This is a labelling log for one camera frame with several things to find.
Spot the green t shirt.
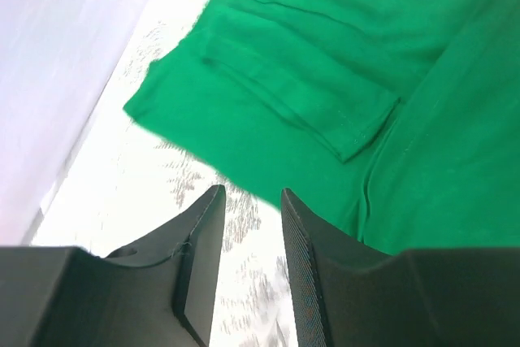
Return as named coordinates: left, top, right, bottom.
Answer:
left=124, top=0, right=519, bottom=254

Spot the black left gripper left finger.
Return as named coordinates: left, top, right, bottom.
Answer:
left=1, top=185, right=226, bottom=347

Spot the floral patterned table mat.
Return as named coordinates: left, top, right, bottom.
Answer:
left=33, top=0, right=297, bottom=346

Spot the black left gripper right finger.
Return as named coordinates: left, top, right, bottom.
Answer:
left=281, top=189, right=519, bottom=346

